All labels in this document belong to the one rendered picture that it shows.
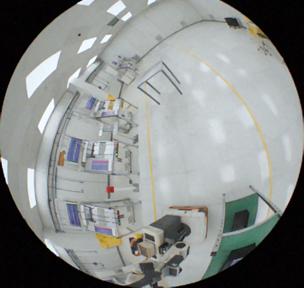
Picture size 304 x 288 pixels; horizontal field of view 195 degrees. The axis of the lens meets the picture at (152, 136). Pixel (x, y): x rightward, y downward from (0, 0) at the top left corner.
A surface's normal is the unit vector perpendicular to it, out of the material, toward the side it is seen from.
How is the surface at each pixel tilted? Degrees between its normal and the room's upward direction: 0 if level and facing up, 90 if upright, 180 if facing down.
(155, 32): 90
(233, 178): 0
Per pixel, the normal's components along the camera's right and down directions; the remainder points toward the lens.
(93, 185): 0.73, -0.36
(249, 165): -0.67, -0.28
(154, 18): 0.08, 0.89
